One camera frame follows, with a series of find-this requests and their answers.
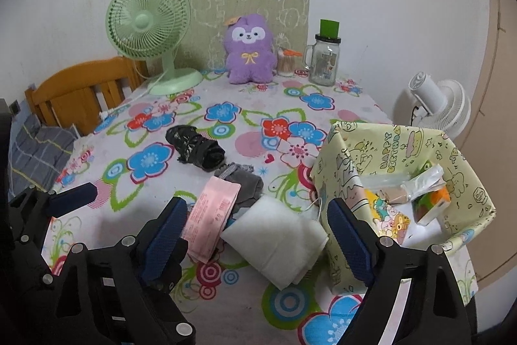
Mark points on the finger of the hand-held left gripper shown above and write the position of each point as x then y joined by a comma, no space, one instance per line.
177,312
72,198

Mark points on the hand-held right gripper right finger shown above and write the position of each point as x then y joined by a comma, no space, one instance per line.
349,244

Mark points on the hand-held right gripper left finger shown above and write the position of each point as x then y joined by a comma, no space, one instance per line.
167,223

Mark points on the pink packet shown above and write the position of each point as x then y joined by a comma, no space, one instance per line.
210,215

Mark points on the transparent plastic pouch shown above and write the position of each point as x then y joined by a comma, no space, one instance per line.
383,181

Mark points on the white cloth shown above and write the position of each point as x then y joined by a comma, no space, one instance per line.
274,240

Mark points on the black plastic bag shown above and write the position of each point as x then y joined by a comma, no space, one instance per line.
194,145

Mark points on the grey socks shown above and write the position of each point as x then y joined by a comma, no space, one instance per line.
246,187

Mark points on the green tissue packet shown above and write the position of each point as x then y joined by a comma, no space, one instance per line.
430,207

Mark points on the yellow printed box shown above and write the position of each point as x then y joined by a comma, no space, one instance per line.
355,151

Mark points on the clear plastic bag pack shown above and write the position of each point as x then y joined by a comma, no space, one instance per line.
424,183

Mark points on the grey plaid pillow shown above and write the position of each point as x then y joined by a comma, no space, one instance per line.
40,147

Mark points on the white fan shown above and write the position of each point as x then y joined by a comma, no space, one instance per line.
448,102

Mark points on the purple plush toy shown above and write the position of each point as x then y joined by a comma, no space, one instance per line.
248,62

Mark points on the glass jar with green lid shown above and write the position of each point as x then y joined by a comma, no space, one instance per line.
323,62

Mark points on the cotton swab jar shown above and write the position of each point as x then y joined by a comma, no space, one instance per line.
286,66

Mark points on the beige door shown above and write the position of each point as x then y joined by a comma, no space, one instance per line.
501,126

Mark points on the green desk fan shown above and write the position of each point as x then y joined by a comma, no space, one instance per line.
141,19

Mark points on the printed cardboard board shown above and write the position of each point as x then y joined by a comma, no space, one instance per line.
210,13

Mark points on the white wall outlet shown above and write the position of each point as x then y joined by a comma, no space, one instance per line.
31,87

